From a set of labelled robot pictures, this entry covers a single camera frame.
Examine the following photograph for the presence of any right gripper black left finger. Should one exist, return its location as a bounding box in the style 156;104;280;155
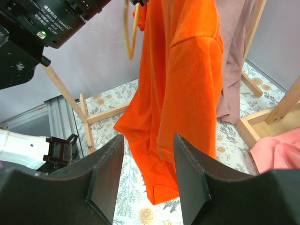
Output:
0;135;124;225

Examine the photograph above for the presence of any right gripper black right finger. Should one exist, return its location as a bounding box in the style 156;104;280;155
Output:
173;134;300;225

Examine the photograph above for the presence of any orange t-shirt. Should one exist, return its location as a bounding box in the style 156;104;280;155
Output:
114;0;223;205

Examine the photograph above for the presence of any yellow plastic hanger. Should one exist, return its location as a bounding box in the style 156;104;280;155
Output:
122;0;140;59

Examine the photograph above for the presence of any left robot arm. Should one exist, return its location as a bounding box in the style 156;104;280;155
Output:
0;0;126;174

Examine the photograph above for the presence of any salmon pink pleated garment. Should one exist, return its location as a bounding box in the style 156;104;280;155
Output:
250;127;300;173

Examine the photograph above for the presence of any wooden rack with tray base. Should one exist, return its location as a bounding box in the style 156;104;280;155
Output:
236;78;300;148

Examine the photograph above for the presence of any dusty pink hanging garment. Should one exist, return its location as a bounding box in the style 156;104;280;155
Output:
215;0;255;125

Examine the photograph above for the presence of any wooden side clothes rack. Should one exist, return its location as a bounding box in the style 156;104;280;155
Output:
42;0;267;154

